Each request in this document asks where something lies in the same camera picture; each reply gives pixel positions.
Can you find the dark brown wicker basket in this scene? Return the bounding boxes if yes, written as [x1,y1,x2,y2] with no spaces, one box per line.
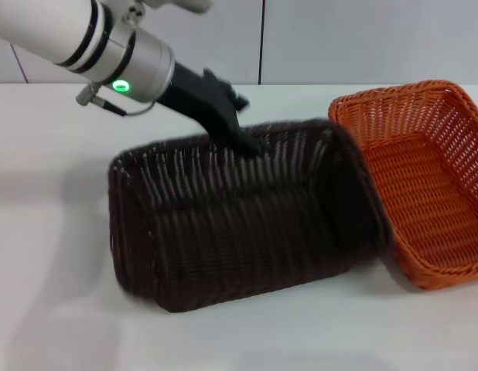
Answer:
[107,118,415,314]

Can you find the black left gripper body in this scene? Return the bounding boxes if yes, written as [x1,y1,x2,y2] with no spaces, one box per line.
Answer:
[155,60,251,135]

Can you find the orange wicker basket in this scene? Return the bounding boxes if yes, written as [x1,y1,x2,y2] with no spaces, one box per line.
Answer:
[327,79,478,291]

